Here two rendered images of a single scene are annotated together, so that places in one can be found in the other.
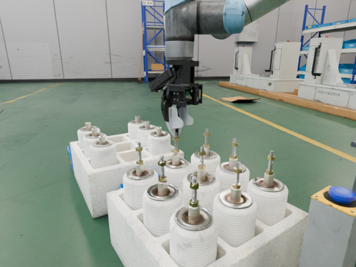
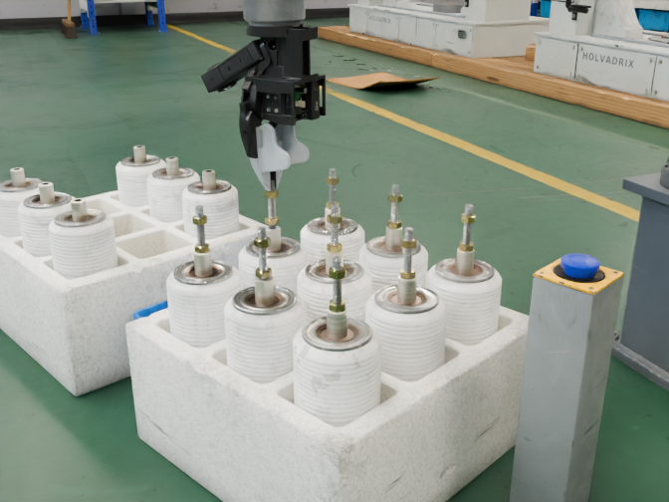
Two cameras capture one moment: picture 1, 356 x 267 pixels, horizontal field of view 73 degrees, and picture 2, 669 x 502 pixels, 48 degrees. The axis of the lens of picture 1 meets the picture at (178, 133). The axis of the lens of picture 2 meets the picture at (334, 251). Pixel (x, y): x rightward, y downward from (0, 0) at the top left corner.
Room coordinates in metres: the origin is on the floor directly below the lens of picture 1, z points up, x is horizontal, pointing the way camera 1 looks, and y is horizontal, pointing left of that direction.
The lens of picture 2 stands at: (-0.30, 0.11, 0.64)
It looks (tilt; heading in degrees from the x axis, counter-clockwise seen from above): 22 degrees down; 349
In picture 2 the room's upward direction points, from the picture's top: straight up
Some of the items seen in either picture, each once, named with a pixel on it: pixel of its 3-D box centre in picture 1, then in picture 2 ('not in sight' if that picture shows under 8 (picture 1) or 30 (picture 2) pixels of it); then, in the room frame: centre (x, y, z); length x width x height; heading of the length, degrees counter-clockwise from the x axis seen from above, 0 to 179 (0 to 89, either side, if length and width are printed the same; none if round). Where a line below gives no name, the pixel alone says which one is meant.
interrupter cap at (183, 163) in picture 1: (176, 163); (273, 247); (0.67, 0.01, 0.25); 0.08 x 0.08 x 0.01
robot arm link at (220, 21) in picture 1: (221, 18); not in sight; (0.65, -0.11, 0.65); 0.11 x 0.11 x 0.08; 79
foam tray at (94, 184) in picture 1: (124, 165); (123, 272); (1.01, 0.24, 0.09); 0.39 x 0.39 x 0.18; 32
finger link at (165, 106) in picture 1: (169, 105); (255, 123); (0.65, 0.02, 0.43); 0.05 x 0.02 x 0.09; 136
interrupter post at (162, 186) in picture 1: (162, 187); (264, 290); (0.50, 0.04, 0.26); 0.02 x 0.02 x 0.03
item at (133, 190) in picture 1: (141, 202); (208, 336); (0.60, 0.10, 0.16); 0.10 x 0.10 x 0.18
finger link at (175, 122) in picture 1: (176, 123); (272, 159); (0.64, 0.01, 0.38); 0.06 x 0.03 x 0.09; 46
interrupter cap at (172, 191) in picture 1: (162, 192); (264, 300); (0.50, 0.04, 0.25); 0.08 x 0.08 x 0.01
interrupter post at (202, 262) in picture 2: (140, 169); (203, 263); (0.60, 0.10, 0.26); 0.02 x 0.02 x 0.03
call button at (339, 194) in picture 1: (341, 196); (579, 268); (0.37, -0.29, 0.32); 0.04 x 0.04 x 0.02
